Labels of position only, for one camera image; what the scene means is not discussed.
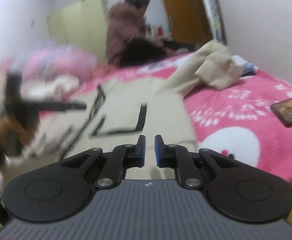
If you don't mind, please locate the person in mauve puffer coat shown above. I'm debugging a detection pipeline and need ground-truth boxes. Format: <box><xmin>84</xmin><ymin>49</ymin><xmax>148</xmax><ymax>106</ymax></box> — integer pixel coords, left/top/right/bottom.
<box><xmin>105</xmin><ymin>0</ymin><xmax>197</xmax><ymax>68</ymax></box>

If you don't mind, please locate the operator left hand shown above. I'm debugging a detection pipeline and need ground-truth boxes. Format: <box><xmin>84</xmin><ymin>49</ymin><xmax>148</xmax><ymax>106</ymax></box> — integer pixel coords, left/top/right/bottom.
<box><xmin>0</xmin><ymin>116</ymin><xmax>39</xmax><ymax>149</ymax></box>

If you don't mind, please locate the brown wooden door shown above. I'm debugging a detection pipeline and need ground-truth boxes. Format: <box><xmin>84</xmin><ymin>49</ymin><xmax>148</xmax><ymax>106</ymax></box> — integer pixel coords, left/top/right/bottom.
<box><xmin>164</xmin><ymin>0</ymin><xmax>213</xmax><ymax>45</ymax></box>

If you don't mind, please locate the beige zip-up jacket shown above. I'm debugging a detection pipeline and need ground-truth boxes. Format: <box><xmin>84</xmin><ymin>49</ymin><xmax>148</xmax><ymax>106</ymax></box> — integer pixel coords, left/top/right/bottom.
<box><xmin>1</xmin><ymin>39</ymin><xmax>244</xmax><ymax>181</ymax></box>

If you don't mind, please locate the folded white towel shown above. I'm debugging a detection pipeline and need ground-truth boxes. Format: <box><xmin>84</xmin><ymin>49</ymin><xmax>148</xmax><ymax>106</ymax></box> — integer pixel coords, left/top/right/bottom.
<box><xmin>232</xmin><ymin>55</ymin><xmax>259</xmax><ymax>77</ymax></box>

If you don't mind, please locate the pink floral bed blanket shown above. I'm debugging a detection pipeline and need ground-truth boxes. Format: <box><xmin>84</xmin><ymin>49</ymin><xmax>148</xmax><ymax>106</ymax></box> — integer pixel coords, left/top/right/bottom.
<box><xmin>35</xmin><ymin>52</ymin><xmax>292</xmax><ymax>190</ymax></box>

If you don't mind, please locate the smartphone with brown case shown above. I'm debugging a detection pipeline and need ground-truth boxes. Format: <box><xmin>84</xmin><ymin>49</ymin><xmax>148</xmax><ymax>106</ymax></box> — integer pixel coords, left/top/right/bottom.
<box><xmin>271</xmin><ymin>98</ymin><xmax>292</xmax><ymax>127</ymax></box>

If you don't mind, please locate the yellow-green wardrobe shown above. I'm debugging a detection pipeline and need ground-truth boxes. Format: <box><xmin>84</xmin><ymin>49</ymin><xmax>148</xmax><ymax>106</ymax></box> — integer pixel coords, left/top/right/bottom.
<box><xmin>47</xmin><ymin>0</ymin><xmax>107</xmax><ymax>62</ymax></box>

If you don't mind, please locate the cream fleece garment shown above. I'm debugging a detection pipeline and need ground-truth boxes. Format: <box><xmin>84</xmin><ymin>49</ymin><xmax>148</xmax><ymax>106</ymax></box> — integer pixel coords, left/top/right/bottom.
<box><xmin>33</xmin><ymin>75</ymin><xmax>80</xmax><ymax>100</ymax></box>

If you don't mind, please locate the pink grey rolled duvet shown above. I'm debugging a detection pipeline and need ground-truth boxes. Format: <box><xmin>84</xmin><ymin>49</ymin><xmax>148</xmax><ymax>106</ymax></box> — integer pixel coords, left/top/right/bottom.
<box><xmin>11</xmin><ymin>43</ymin><xmax>99</xmax><ymax>83</ymax></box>

